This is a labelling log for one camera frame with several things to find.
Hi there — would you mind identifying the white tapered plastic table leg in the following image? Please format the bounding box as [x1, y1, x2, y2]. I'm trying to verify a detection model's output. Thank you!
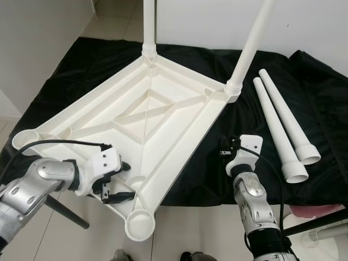
[252, 77, 309, 184]
[225, 0, 279, 98]
[259, 69, 322, 166]
[141, 0, 158, 59]

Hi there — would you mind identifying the white plastic children table top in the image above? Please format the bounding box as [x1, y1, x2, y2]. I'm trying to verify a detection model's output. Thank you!
[11, 52, 241, 241]

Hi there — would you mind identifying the black metal rod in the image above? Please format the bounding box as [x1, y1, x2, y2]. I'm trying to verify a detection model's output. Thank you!
[283, 208, 348, 238]
[45, 195, 91, 230]

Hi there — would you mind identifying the grey left robot foot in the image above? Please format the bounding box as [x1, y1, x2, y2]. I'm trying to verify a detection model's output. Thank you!
[114, 250, 131, 261]

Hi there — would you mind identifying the grey robot foot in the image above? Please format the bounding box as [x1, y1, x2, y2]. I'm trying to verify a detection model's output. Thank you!
[182, 253, 210, 261]
[114, 250, 131, 261]

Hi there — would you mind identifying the grey right robot foot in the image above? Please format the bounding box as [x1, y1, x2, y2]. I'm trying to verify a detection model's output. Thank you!
[182, 253, 210, 261]

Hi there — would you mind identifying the pink cloth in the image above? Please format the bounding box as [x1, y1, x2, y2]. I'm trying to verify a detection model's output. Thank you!
[288, 206, 327, 218]

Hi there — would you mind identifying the black cloth table cover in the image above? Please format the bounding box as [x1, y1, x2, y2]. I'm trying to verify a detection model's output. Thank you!
[0, 37, 348, 207]

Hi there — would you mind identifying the white round stand base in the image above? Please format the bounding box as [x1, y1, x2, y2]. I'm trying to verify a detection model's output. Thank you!
[296, 217, 348, 261]

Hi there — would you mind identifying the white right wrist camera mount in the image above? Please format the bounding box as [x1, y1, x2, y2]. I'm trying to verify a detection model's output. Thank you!
[226, 135, 263, 176]

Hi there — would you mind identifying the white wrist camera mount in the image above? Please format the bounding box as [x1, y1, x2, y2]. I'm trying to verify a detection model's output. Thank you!
[226, 135, 263, 176]
[73, 147, 123, 196]

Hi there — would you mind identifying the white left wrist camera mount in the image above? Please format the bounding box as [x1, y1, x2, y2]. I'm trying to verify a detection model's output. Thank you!
[73, 147, 123, 196]

